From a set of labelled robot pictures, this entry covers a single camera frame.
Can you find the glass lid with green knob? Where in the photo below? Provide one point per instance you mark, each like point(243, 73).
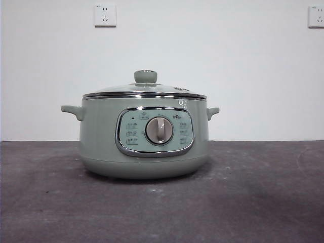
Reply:
point(145, 76)

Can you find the sage green electric cooking pot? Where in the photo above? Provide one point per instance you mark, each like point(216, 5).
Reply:
point(101, 141)

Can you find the white wall socket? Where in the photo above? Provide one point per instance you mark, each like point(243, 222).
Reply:
point(105, 15)
point(317, 16)

